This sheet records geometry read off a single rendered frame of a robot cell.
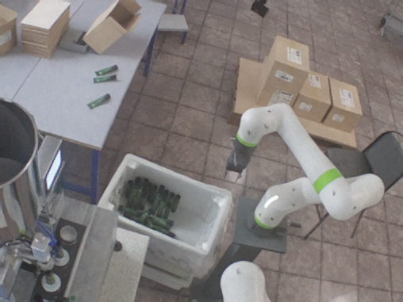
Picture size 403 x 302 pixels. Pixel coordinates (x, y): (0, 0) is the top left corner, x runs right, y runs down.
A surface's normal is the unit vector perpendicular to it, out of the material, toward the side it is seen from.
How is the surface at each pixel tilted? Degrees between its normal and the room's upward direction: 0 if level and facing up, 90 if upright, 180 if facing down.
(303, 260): 0
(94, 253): 0
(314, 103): 90
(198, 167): 0
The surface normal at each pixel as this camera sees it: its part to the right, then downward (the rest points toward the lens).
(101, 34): -0.16, 0.73
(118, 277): 0.22, -0.63
